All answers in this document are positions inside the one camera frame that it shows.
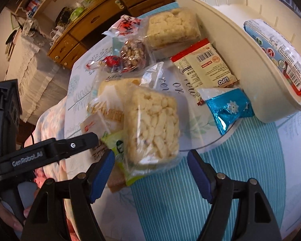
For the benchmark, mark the red white biscuit packet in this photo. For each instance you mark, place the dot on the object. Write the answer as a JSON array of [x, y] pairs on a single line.
[[208, 67]]

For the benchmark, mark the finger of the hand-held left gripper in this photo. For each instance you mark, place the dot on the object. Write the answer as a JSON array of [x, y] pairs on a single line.
[[75, 145]]

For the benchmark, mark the blue white wafer packet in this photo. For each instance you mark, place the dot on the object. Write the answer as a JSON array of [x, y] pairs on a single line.
[[278, 52]]

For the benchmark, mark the clear nut brittle packet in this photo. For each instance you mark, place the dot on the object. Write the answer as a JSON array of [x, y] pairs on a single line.
[[133, 52]]

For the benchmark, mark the teal leaf-print tablecloth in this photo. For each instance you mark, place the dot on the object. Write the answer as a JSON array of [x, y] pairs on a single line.
[[165, 205]]

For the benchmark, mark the dark floral bag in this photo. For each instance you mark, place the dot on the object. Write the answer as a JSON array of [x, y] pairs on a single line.
[[64, 15]]

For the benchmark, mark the wooden cabinet with drawers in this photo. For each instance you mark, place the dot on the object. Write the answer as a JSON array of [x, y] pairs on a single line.
[[95, 17]]

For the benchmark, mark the blue snowflake snack packet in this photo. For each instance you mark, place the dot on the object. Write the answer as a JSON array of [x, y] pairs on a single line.
[[228, 110]]

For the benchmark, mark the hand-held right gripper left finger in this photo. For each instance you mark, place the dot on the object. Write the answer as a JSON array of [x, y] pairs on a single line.
[[100, 178]]

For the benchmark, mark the white packet with red logo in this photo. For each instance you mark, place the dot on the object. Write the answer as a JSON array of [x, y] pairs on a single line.
[[92, 126]]

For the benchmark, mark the white lace cloth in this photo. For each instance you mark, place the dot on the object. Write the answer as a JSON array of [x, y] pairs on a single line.
[[27, 80]]

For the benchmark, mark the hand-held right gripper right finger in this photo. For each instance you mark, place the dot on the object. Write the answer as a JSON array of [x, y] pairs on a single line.
[[200, 180]]

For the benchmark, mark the brown biscuit packet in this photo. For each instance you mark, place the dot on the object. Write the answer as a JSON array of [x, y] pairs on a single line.
[[116, 182]]

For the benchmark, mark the small red candy packet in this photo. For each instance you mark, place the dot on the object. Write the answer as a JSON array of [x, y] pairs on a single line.
[[111, 62]]

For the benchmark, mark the pink floral cloth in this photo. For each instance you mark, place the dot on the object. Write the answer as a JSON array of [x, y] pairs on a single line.
[[50, 120]]

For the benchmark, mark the red white snack packet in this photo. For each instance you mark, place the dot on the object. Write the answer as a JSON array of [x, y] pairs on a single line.
[[125, 26]]

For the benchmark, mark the green snack packet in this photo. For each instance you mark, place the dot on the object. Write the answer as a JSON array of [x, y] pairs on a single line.
[[118, 145]]

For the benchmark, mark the white plastic bin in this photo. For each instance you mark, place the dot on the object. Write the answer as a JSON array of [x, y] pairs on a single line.
[[228, 55]]

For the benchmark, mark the person's left hand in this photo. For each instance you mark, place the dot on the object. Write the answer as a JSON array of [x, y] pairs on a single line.
[[7, 218]]

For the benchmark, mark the puffed rice cracker packet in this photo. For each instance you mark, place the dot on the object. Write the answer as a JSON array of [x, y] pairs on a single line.
[[170, 27], [150, 123]]

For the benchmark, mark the yellow sponge cake packet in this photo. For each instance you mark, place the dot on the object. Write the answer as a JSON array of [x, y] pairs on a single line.
[[110, 90]]

